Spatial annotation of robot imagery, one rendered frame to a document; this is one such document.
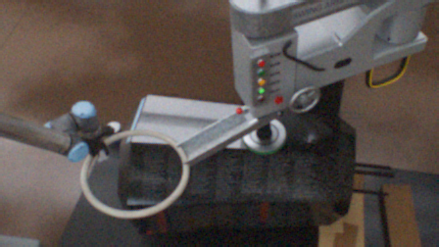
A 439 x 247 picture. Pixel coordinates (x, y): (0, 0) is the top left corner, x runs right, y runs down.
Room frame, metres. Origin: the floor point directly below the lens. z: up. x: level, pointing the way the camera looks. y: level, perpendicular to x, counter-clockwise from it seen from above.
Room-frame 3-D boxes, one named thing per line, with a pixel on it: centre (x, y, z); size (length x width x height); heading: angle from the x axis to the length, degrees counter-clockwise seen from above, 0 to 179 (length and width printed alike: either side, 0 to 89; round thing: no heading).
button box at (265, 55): (1.40, -0.17, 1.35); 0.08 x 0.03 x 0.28; 107
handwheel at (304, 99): (1.46, -0.35, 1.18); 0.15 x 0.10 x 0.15; 107
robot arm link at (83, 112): (1.48, 0.59, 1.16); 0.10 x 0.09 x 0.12; 123
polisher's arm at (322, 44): (1.64, -0.58, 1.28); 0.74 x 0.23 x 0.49; 107
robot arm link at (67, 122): (1.41, 0.68, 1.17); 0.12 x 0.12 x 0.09; 33
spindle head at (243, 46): (1.56, -0.28, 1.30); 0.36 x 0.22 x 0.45; 107
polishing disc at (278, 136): (1.53, -0.20, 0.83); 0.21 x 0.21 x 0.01
